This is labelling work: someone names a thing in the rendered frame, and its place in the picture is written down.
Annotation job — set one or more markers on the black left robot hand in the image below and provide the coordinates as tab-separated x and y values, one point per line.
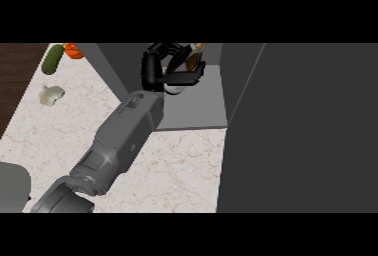
154	66

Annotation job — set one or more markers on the brown wine bottle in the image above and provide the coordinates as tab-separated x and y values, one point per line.
192	56

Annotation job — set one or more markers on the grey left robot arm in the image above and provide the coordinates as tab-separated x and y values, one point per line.
123	133

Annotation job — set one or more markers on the grey cabinet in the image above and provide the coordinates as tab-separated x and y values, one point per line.
197	103

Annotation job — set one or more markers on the dark grey cabinet door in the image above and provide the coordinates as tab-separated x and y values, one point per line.
305	126

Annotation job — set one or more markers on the orange bell pepper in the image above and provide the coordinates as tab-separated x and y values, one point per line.
73	50

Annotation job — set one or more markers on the green cucumber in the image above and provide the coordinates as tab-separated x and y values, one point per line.
52	59

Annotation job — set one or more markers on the white garlic bulb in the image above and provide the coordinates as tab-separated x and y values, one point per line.
51	94

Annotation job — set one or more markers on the grey rounded block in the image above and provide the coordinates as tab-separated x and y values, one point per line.
12	186

